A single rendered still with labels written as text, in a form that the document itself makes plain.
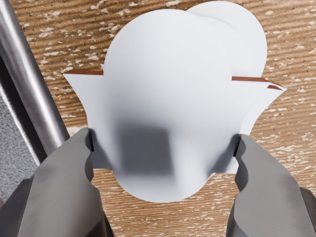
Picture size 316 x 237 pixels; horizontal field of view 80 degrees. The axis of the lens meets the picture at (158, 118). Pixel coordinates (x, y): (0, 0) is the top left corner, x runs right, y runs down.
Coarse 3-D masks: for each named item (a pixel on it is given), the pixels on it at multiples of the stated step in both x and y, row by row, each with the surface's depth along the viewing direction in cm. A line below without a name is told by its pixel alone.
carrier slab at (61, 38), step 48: (48, 0) 14; (96, 0) 14; (144, 0) 14; (192, 0) 14; (240, 0) 14; (288, 0) 14; (48, 48) 16; (96, 48) 16; (288, 48) 16; (288, 96) 18; (288, 144) 20
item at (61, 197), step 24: (72, 144) 10; (48, 168) 8; (72, 168) 9; (48, 192) 7; (72, 192) 7; (96, 192) 7; (24, 216) 6; (48, 216) 6; (72, 216) 7; (96, 216) 7
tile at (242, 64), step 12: (216, 24) 11; (228, 24) 11; (228, 36) 11; (240, 36) 11; (228, 48) 11; (240, 48) 11; (240, 60) 11; (252, 60) 12; (240, 72) 12; (252, 72) 12; (264, 96) 13; (276, 96) 13; (252, 108) 13; (264, 108) 13; (252, 120) 13; (240, 132) 14
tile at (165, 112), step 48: (144, 48) 10; (192, 48) 10; (96, 96) 11; (144, 96) 11; (192, 96) 11; (240, 96) 11; (96, 144) 13; (144, 144) 13; (192, 144) 13; (144, 192) 15; (192, 192) 15
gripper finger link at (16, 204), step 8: (24, 184) 8; (16, 192) 7; (24, 192) 7; (8, 200) 7; (16, 200) 7; (24, 200) 7; (0, 208) 7; (8, 208) 7; (16, 208) 7; (24, 208) 7; (0, 216) 6; (8, 216) 6; (16, 216) 6; (0, 224) 6; (8, 224) 6; (16, 224) 6; (0, 232) 6; (8, 232) 6; (16, 232) 6
